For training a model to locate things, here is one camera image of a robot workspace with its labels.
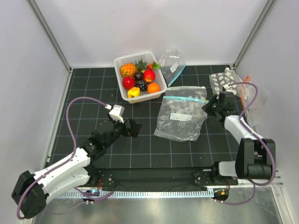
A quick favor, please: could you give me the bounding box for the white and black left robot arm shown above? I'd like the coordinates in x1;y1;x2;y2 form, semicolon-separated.
11;119;142;220

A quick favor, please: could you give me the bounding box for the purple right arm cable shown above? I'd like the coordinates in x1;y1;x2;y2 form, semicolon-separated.
214;82;274;204

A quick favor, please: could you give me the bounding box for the aluminium frame post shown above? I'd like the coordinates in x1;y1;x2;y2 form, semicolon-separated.
233;0;277;70
27;0;71;73

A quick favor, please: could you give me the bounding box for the clear bag blue zipper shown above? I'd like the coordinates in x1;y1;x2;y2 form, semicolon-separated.
158;48;186;87

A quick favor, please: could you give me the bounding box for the black toy blackberry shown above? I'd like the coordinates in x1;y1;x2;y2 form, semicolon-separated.
135;81;149;92

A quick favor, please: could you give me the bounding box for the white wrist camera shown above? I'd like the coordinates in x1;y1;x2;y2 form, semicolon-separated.
107;105;124;123
222;84;237;95

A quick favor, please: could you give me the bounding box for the polka dot bag at right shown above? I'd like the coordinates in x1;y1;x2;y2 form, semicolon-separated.
209;68;244;97

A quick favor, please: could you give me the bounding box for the white plastic basket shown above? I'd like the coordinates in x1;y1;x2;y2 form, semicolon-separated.
114;51;167;104

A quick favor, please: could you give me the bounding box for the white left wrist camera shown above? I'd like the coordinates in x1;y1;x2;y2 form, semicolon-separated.
107;105;124;123

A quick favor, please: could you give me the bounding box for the slotted grey cable duct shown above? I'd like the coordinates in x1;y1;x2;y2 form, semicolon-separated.
58;189;214;199

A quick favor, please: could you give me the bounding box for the yellow toy bell pepper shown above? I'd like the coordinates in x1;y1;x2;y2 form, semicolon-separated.
127;87;141;98

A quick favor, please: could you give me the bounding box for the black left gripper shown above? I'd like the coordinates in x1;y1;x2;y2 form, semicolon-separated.
104;117;141;148

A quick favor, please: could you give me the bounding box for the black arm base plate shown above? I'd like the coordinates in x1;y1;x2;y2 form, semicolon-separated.
99;167;238;191

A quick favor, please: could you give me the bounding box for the red yellow toy apple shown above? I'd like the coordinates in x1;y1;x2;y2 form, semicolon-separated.
143;69;155;83

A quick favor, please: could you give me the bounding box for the left aluminium frame post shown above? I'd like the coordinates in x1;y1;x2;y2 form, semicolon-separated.
27;0;71;73

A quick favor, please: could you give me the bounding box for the black grid cutting mat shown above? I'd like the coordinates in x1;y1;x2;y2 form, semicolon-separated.
45;67;239;168

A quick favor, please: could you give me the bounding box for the clear zip bag teal zipper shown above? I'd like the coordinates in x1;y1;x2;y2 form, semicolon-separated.
154;96;208;142

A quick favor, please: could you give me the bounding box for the white polka dot zip bag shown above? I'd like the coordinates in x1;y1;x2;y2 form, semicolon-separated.
165;86;207;100

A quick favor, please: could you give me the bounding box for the right aluminium frame post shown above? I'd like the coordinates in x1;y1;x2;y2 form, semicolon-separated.
233;0;277;70

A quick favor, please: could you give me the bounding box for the orange toy pineapple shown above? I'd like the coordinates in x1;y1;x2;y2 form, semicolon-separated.
120;63;137;78

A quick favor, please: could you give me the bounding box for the dark purple toy mangosteen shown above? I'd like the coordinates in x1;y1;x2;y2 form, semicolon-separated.
134;71;143;82

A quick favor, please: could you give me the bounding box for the clear bag orange zipper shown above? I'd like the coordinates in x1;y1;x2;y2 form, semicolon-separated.
239;75;271;128

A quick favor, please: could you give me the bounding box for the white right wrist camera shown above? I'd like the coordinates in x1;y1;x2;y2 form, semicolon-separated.
222;84;237;95

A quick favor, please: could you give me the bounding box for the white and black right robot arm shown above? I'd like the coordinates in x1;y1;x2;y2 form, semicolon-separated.
202;91;276;186

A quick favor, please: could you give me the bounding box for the toy orange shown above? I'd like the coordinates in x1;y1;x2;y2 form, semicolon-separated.
147;83;160;94

